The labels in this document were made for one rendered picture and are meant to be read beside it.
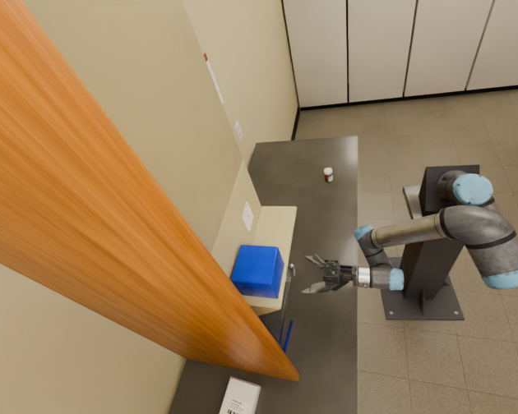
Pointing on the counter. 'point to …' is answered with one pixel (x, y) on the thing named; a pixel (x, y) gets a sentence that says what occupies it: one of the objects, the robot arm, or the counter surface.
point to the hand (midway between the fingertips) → (302, 274)
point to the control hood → (270, 238)
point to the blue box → (258, 271)
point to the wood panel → (97, 209)
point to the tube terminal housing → (225, 258)
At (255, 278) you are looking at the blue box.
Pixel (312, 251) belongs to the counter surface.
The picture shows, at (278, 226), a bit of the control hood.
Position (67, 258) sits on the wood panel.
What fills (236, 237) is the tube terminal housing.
